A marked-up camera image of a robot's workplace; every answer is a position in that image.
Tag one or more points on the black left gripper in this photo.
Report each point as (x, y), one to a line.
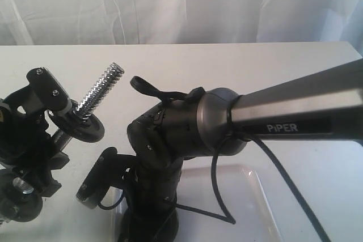
(25, 144)

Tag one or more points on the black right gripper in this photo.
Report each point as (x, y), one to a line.
(152, 192)

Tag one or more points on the black weight plate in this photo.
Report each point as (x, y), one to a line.
(90, 130)
(136, 227)
(15, 205)

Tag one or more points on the chrome threaded dumbbell bar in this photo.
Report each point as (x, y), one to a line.
(84, 110)

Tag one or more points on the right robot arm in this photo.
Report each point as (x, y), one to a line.
(323, 106)

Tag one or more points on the white plastic tray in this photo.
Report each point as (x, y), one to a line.
(242, 194)

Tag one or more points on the white backdrop curtain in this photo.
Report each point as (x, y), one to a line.
(73, 22)

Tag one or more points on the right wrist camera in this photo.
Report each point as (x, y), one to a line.
(108, 171)

